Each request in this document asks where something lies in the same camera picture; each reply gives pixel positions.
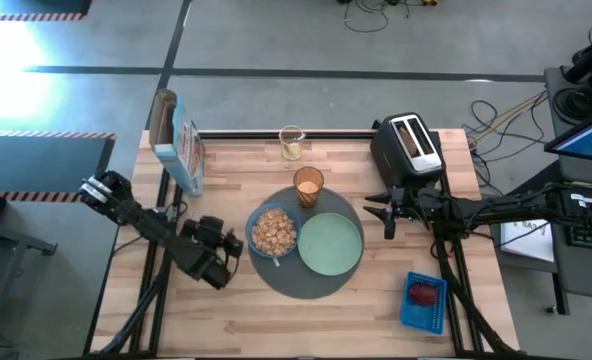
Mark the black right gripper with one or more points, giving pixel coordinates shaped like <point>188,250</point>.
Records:
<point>411,205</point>

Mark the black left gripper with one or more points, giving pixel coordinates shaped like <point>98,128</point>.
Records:
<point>208,235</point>

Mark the light blue bowl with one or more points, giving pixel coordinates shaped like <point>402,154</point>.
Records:
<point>249,232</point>

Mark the pale green plate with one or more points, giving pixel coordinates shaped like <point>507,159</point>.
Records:
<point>330,244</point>

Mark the reddish brown pastry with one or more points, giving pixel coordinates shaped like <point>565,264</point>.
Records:
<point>422,295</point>

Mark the light blue cinnamon cereal box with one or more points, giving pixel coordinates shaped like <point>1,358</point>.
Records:
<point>183,150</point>

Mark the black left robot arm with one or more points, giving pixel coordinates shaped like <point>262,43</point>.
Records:
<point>146,222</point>

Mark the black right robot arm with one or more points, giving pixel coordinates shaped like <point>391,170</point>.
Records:
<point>506,205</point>

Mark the cinnamon cereal squares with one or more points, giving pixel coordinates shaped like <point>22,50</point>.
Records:
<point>274,231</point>

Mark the black toaster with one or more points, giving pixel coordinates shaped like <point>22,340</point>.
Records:
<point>388,160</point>

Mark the round grey woven placemat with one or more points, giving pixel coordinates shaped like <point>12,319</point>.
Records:
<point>291,282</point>

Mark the brown toast slice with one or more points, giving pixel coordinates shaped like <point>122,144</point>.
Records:
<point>408,142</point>

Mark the amber faceted tumbler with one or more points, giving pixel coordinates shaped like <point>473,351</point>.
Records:
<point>308,187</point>

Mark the clear glass cup with juice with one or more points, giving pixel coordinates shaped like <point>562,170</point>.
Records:
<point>292,147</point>

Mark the blue plastic basket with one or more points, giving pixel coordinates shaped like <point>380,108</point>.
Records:
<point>421,322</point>

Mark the white paper sheet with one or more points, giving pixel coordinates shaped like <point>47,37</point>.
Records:
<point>528,242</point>

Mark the grey side desk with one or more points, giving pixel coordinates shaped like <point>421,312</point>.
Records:
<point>583,275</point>

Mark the dark platform with hazard tape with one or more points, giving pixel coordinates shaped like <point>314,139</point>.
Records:
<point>36,165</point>

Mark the computer monitor with blue screen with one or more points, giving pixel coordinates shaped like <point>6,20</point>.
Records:
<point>588,140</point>

